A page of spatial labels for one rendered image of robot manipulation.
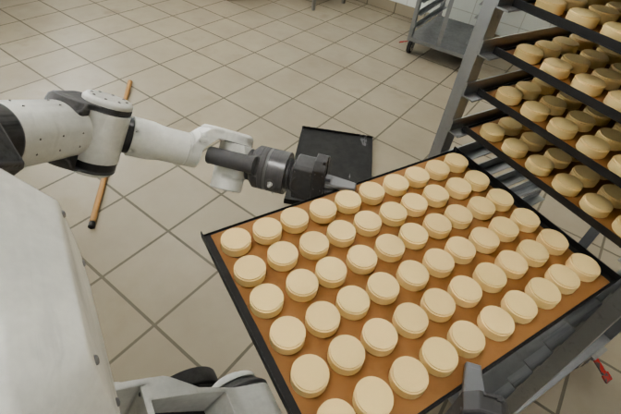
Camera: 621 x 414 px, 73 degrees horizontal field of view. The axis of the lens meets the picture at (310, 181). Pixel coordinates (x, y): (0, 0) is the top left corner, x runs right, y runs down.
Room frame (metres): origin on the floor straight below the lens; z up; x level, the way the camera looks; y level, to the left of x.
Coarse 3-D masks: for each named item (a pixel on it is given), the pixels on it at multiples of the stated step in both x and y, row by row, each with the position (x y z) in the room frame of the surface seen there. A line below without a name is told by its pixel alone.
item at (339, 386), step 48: (336, 192) 0.61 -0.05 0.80; (384, 192) 0.62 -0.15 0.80; (480, 192) 0.66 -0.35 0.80; (288, 240) 0.47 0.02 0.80; (432, 240) 0.51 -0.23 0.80; (240, 288) 0.36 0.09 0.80; (336, 288) 0.38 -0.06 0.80; (432, 336) 0.32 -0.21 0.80; (528, 336) 0.34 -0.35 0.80; (288, 384) 0.23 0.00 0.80; (336, 384) 0.24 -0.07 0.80; (432, 384) 0.25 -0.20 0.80
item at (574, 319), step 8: (584, 304) 0.50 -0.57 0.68; (592, 304) 0.51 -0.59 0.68; (600, 304) 0.51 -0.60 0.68; (576, 312) 0.48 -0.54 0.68; (584, 312) 0.49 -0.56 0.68; (592, 312) 0.49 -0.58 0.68; (568, 320) 0.46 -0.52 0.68; (576, 320) 0.47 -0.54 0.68; (584, 320) 0.45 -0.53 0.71; (576, 328) 0.45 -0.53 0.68
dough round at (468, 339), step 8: (456, 328) 0.33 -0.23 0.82; (464, 328) 0.33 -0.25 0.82; (472, 328) 0.33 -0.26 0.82; (448, 336) 0.32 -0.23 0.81; (456, 336) 0.32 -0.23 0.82; (464, 336) 0.32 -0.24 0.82; (472, 336) 0.32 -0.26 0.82; (480, 336) 0.32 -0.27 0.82; (456, 344) 0.31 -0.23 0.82; (464, 344) 0.31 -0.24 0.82; (472, 344) 0.31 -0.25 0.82; (480, 344) 0.31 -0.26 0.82; (464, 352) 0.30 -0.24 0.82; (472, 352) 0.30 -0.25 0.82; (480, 352) 0.30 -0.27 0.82
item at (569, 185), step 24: (504, 120) 0.82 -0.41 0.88; (504, 144) 0.74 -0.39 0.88; (528, 144) 0.75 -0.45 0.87; (552, 144) 0.78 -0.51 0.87; (528, 168) 0.68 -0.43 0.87; (552, 168) 0.67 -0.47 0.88; (576, 168) 0.68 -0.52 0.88; (576, 192) 0.61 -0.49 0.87; (600, 192) 0.62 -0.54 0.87; (600, 216) 0.56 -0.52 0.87
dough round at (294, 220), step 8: (288, 208) 0.53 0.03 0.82; (296, 208) 0.53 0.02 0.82; (288, 216) 0.51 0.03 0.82; (296, 216) 0.51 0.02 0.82; (304, 216) 0.51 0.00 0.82; (288, 224) 0.49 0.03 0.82; (296, 224) 0.49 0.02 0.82; (304, 224) 0.50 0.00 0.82; (288, 232) 0.49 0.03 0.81; (296, 232) 0.49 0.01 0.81
